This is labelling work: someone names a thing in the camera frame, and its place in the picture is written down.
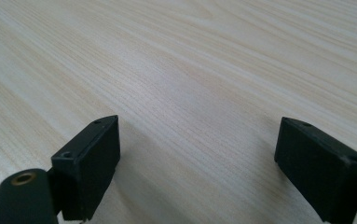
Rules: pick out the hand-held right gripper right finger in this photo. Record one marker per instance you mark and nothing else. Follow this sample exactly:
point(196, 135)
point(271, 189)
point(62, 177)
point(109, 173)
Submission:
point(322, 169)

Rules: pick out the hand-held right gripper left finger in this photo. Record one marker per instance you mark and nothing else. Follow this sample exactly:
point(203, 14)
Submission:
point(87, 168)

